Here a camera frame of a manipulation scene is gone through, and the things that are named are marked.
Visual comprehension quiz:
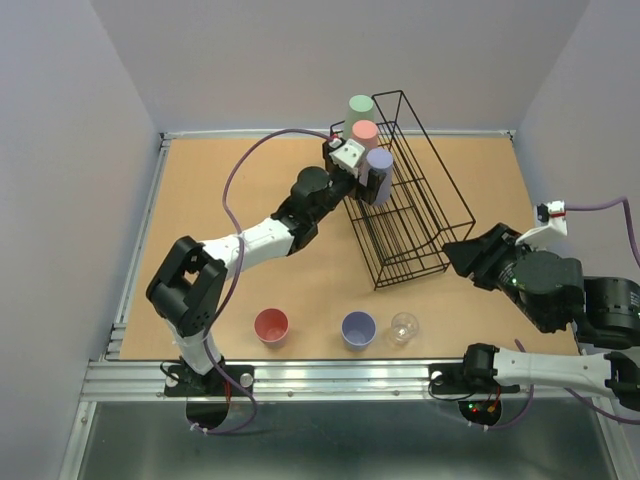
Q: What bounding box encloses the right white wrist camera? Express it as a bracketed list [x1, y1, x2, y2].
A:
[515, 200, 568, 250]

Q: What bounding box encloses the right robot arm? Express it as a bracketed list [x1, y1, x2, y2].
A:
[443, 223, 639, 410]

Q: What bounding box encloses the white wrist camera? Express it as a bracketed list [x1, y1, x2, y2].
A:
[328, 137, 366, 178]
[515, 200, 568, 250]

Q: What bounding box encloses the clear plastic cup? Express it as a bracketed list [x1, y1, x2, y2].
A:
[389, 312, 420, 345]

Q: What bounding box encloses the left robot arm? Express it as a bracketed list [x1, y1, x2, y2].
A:
[146, 138, 394, 394]

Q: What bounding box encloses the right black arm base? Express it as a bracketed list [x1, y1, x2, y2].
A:
[428, 362, 521, 396]

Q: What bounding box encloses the small lavender plastic cup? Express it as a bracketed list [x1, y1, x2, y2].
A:
[341, 311, 377, 351]

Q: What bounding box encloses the black wire dish rack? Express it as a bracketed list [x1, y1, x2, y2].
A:
[344, 90, 476, 290]

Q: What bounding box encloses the mint green plastic cup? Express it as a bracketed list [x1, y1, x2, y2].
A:
[343, 94, 375, 138]

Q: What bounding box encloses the large lavender plastic cup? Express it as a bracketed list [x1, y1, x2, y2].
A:
[365, 147, 394, 207]

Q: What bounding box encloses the salmon pink plastic cup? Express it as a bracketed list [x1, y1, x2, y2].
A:
[350, 120, 379, 150]

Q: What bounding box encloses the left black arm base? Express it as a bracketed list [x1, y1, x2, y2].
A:
[159, 362, 241, 400]

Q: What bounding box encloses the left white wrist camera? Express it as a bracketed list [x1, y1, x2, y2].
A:
[328, 137, 366, 178]

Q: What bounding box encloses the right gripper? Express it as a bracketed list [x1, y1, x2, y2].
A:
[439, 220, 551, 331]

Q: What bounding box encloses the red plastic cup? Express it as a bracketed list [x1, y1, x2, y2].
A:
[254, 308, 289, 349]

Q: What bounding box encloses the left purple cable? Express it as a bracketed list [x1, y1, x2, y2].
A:
[187, 128, 339, 436]

